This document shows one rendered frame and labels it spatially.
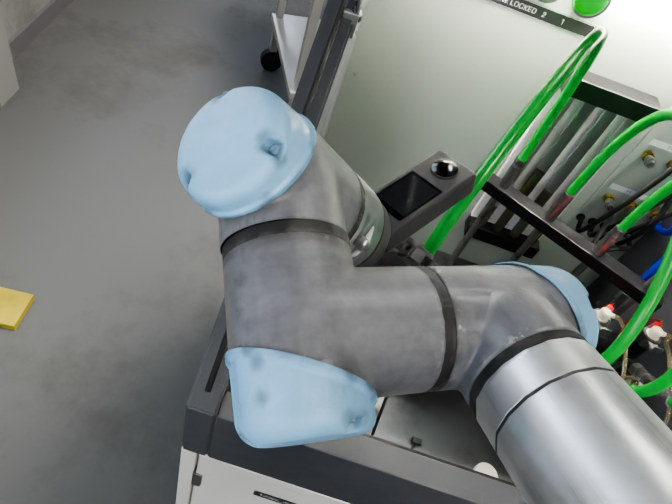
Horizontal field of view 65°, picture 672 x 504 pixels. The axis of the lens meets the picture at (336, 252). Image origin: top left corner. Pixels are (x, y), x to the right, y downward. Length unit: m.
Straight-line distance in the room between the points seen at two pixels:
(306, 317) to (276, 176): 0.07
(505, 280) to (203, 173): 0.18
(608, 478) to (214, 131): 0.25
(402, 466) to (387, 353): 0.48
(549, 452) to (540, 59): 0.71
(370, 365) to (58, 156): 2.19
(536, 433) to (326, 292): 0.12
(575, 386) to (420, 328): 0.08
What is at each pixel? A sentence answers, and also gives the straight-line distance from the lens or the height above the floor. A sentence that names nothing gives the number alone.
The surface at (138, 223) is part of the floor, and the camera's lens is 2.13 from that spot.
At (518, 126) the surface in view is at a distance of 0.53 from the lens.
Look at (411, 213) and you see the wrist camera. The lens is 0.44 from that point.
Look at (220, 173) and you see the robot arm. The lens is 0.28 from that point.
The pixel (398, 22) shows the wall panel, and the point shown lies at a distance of 0.88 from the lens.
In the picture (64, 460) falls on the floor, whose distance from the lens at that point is 1.72.
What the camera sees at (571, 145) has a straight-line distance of 0.97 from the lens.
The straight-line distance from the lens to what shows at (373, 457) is 0.74.
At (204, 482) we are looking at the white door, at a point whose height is 0.66.
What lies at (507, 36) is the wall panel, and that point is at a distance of 0.88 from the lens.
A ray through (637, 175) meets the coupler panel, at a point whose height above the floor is 1.16.
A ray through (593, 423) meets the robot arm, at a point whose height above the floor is 1.43.
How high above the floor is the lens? 1.62
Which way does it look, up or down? 48 degrees down
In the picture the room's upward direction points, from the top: 23 degrees clockwise
